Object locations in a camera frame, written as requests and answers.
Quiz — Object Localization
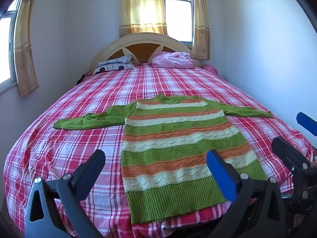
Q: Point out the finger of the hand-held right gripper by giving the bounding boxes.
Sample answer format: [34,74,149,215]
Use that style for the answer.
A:
[271,136,313,179]
[296,112,317,137]

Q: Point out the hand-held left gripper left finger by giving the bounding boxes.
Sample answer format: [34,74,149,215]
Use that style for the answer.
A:
[25,149,107,238]

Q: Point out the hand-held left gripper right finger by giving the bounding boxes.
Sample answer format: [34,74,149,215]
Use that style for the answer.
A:
[206,149,289,238]

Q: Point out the green orange striped knit sweater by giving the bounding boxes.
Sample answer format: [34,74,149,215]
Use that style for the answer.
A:
[53,93,274,224]

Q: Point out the bed with red plaid sheet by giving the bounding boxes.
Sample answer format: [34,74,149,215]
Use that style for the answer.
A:
[3,63,317,238]

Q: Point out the dark object beside bed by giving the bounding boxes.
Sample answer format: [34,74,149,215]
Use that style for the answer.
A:
[76,71,93,85]

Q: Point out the pink cloth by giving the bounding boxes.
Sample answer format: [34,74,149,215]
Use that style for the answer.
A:
[203,64,220,76]

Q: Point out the white patterned pillow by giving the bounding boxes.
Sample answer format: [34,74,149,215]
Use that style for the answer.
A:
[93,55,135,74]

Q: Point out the yellow side window curtain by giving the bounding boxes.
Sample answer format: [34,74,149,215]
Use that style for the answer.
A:
[13,0,41,98]

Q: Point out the pink crumpled blanket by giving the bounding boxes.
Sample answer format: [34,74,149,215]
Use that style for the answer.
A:
[152,52,195,69]

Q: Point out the narrow yellow curtain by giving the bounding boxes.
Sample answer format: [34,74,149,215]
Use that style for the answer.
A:
[191,0,211,60]

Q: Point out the cream wooden headboard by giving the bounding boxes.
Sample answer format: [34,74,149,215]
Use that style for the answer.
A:
[89,33,192,72]

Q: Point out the side window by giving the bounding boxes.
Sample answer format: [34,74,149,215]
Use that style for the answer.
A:
[0,0,25,93]

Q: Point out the window behind headboard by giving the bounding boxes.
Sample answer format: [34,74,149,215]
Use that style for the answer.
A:
[161,0,195,49]

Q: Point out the wide yellow curtain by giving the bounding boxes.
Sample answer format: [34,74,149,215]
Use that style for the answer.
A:
[119,0,167,38]

